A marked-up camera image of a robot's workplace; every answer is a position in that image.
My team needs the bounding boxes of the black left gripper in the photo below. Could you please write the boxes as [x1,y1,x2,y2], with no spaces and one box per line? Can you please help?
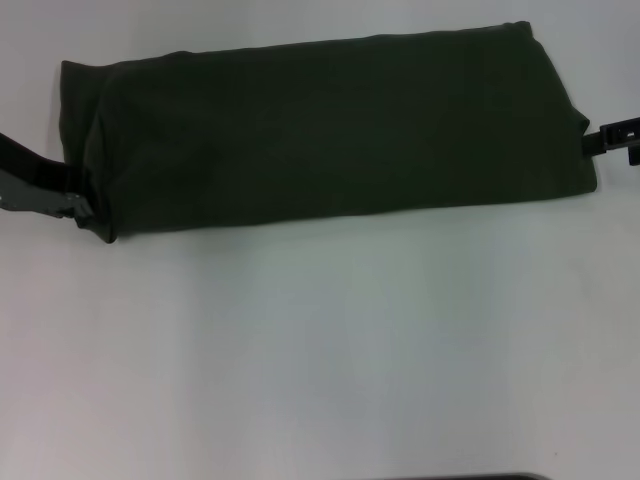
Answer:
[0,130,99,231]

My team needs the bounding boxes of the dark green FREE t-shirt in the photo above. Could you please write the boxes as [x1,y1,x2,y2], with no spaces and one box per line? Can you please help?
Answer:
[58,20,599,245]

